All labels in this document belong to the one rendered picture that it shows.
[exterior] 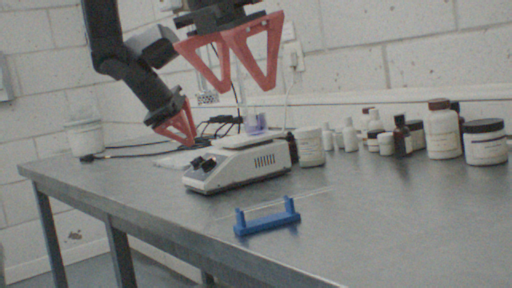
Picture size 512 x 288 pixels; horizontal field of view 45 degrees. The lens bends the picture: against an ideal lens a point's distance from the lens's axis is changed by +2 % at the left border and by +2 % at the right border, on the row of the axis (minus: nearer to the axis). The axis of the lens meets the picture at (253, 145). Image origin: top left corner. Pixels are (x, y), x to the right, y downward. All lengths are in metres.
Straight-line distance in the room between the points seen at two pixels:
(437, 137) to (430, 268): 0.53
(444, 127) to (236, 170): 0.40
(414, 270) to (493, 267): 0.08
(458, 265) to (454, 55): 0.76
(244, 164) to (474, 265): 0.62
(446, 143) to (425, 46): 0.31
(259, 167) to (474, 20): 0.53
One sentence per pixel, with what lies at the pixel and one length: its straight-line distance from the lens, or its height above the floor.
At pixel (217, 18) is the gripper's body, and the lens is 0.61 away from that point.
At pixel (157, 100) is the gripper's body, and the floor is 0.95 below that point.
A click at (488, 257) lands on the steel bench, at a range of 0.72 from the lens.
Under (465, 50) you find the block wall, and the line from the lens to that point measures 1.37.
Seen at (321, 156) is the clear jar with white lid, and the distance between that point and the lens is 1.29.
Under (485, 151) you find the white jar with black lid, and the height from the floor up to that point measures 0.78.
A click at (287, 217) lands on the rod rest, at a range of 0.92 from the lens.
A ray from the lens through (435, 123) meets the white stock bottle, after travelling 1.19.
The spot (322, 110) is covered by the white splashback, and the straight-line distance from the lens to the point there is 1.68.
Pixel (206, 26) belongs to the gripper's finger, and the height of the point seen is 1.04.
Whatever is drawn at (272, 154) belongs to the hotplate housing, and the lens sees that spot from 1.24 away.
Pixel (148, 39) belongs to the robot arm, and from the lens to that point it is 1.11.
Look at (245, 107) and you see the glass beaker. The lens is 1.25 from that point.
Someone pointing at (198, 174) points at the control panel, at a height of 0.79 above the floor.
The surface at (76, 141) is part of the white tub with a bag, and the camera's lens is 2.22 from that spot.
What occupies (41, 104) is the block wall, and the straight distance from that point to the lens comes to 3.60.
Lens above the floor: 1.01
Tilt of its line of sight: 9 degrees down
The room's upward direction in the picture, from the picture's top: 10 degrees counter-clockwise
